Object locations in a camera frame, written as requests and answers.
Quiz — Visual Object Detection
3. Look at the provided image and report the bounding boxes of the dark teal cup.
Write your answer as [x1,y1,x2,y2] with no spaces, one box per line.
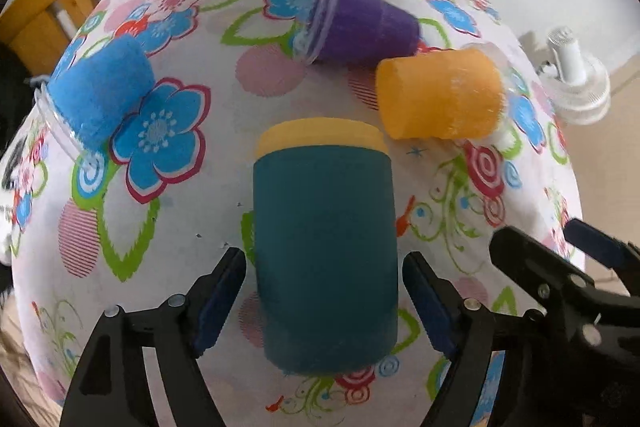
[253,117,398,375]

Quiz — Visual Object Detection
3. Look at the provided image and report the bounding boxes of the orange cup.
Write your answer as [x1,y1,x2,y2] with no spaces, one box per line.
[375,43,511,140]

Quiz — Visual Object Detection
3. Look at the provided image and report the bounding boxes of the blue cup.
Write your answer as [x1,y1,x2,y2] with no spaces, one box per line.
[35,35,155,160]

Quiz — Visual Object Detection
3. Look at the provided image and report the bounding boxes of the purple cup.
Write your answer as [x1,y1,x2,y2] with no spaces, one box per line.
[292,0,421,67]

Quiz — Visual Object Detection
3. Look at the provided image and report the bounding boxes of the white floor fan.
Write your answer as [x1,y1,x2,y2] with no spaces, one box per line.
[538,26,611,126]

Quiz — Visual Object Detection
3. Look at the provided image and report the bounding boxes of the floral tablecloth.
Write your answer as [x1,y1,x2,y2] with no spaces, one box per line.
[2,0,585,425]

